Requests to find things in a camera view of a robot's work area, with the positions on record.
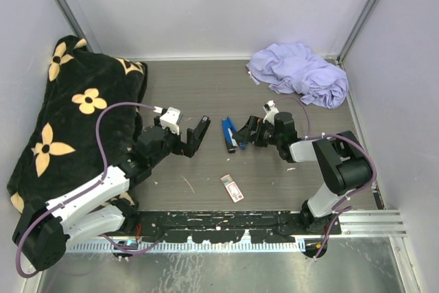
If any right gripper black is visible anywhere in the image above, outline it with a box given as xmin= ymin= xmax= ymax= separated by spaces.
xmin=233 ymin=115 xmax=283 ymax=148

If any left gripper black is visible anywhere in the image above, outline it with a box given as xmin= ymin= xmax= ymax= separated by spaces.
xmin=149 ymin=117 xmax=198 ymax=167

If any blue stapler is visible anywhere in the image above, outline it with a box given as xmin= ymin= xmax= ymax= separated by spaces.
xmin=222 ymin=117 xmax=246 ymax=154

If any black stapler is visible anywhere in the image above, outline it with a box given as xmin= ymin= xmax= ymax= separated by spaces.
xmin=193 ymin=116 xmax=211 ymax=152

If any red white staple box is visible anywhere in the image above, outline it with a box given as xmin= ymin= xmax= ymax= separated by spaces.
xmin=220 ymin=174 xmax=244 ymax=203

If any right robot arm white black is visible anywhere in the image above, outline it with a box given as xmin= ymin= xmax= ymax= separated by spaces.
xmin=232 ymin=112 xmax=377 ymax=234

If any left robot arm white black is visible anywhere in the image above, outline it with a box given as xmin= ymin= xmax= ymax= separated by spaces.
xmin=12 ymin=126 xmax=206 ymax=271

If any lavender crumpled cloth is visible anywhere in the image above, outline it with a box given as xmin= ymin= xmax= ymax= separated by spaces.
xmin=246 ymin=43 xmax=349 ymax=109

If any black floral blanket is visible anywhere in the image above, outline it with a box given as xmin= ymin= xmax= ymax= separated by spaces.
xmin=7 ymin=36 xmax=147 ymax=212

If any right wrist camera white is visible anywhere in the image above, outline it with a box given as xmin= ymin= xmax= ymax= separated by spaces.
xmin=263 ymin=100 xmax=279 ymax=125

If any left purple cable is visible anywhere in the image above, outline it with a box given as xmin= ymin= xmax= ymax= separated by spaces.
xmin=16 ymin=102 xmax=165 ymax=279

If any purple cable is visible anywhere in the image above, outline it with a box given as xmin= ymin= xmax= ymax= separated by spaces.
xmin=16 ymin=102 xmax=165 ymax=279
xmin=274 ymin=96 xmax=377 ymax=259

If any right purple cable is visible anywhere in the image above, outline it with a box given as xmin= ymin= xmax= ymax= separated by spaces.
xmin=274 ymin=96 xmax=377 ymax=259

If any white cable duct strip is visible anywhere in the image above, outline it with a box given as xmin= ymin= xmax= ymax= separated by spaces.
xmin=67 ymin=239 xmax=306 ymax=253

